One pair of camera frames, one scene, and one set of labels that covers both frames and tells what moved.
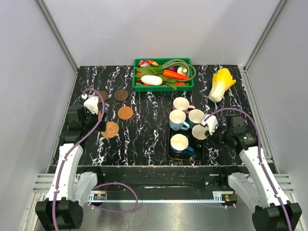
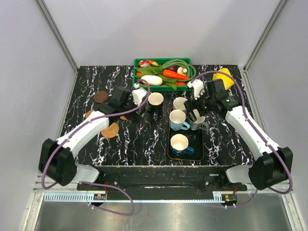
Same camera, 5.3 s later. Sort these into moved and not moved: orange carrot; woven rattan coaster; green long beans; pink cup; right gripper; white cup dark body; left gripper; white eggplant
Moved: white cup dark body; left gripper; right gripper
Not moved: pink cup; green long beans; woven rattan coaster; white eggplant; orange carrot
